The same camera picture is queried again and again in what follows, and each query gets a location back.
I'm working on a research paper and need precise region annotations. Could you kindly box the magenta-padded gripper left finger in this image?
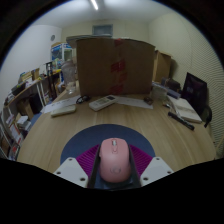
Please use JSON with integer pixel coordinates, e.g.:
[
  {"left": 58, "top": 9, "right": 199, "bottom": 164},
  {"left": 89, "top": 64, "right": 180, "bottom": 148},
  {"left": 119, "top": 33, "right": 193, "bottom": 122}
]
[{"left": 53, "top": 144, "right": 102, "bottom": 189}]

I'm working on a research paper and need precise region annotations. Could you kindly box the clear glass jar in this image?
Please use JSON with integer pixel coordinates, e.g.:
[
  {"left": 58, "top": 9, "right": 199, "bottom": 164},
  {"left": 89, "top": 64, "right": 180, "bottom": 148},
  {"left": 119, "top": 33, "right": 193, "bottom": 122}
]
[{"left": 60, "top": 59, "right": 78, "bottom": 95}]

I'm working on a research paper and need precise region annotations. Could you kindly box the black marker pen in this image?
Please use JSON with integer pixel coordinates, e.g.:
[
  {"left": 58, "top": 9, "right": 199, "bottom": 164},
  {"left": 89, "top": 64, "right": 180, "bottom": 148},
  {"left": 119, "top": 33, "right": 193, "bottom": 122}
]
[{"left": 167, "top": 111, "right": 196, "bottom": 131}]

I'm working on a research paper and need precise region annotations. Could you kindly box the blue glass-door cabinet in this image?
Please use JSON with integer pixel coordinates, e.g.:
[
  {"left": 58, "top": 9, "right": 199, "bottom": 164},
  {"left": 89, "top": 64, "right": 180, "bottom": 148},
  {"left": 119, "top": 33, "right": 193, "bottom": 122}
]
[{"left": 50, "top": 42, "right": 74, "bottom": 73}]

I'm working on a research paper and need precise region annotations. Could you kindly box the tall black stand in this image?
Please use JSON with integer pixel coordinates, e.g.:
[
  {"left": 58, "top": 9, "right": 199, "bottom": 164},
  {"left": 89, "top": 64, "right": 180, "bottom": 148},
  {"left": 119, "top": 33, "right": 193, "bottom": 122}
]
[{"left": 45, "top": 61, "right": 58, "bottom": 101}]

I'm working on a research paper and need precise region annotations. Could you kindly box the pink computer mouse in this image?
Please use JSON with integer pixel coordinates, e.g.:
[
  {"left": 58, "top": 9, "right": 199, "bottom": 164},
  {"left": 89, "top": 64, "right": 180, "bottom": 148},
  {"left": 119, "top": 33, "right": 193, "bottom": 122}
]
[{"left": 98, "top": 137, "right": 132, "bottom": 184}]

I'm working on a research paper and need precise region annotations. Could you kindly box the black coiled cable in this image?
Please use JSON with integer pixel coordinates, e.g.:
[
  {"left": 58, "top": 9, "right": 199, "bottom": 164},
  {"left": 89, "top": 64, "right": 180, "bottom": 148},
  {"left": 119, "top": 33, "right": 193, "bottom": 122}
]
[{"left": 75, "top": 94, "right": 91, "bottom": 105}]

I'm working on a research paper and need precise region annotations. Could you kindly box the round blue mouse pad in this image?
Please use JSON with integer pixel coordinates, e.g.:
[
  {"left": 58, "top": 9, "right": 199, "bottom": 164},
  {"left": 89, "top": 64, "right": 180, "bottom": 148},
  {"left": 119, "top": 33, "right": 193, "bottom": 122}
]
[{"left": 60, "top": 123, "right": 156, "bottom": 190}]

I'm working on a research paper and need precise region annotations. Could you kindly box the open white notebook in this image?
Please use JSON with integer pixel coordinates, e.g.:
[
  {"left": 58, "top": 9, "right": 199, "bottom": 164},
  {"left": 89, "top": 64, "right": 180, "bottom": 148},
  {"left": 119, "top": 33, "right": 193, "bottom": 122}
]
[{"left": 168, "top": 96, "right": 203, "bottom": 124}]

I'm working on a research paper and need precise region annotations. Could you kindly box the black monitor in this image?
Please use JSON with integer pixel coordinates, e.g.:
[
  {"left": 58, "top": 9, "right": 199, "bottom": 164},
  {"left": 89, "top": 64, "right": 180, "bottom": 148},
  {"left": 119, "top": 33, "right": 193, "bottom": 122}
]
[{"left": 181, "top": 72, "right": 208, "bottom": 116}]

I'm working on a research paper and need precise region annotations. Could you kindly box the small wall window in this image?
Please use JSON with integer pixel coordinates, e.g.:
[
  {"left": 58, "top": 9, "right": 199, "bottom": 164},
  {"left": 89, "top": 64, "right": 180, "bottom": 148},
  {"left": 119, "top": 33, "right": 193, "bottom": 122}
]
[{"left": 92, "top": 23, "right": 114, "bottom": 37}]

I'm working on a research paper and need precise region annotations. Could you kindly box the small brown cardboard box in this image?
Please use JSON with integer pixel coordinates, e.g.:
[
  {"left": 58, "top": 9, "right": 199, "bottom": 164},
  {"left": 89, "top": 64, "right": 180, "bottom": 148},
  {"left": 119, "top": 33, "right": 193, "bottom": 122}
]
[{"left": 153, "top": 49, "right": 173, "bottom": 84}]

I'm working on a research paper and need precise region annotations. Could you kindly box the ceiling tube light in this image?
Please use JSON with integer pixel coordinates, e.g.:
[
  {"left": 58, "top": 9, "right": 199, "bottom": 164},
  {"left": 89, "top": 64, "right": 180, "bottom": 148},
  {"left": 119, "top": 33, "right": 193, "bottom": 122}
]
[{"left": 89, "top": 0, "right": 100, "bottom": 11}]

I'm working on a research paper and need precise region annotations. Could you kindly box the cluttered white side desk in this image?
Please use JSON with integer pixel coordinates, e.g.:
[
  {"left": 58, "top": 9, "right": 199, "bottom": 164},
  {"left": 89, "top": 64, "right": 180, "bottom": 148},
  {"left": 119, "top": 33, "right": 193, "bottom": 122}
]
[{"left": 3, "top": 68, "right": 63, "bottom": 113}]

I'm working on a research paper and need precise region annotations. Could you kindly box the white paper sheet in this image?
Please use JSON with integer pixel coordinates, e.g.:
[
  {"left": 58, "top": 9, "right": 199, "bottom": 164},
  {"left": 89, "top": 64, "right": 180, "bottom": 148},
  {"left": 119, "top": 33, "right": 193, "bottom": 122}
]
[
  {"left": 114, "top": 95, "right": 154, "bottom": 110},
  {"left": 43, "top": 94, "right": 82, "bottom": 114}
]

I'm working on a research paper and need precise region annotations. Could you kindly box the large brown cardboard box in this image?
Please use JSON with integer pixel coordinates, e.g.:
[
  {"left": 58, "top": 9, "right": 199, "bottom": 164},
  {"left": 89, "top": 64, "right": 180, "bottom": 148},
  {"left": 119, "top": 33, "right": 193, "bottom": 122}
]
[{"left": 75, "top": 37, "right": 156, "bottom": 98}]

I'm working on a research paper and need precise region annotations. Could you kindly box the flat white box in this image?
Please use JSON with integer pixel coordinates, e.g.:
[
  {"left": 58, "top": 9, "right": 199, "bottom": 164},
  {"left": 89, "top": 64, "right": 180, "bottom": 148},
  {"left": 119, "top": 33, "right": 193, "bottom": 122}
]
[{"left": 50, "top": 104, "right": 77, "bottom": 118}]

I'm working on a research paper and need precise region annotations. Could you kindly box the white remote control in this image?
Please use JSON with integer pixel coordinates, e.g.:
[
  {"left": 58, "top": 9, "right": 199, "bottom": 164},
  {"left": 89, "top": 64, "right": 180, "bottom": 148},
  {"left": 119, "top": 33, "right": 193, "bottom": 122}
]
[{"left": 88, "top": 94, "right": 118, "bottom": 112}]

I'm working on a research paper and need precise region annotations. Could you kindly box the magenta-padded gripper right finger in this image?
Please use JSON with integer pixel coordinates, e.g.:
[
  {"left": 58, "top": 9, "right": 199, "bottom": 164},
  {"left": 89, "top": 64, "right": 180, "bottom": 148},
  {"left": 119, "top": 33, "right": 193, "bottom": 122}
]
[{"left": 127, "top": 143, "right": 175, "bottom": 188}]

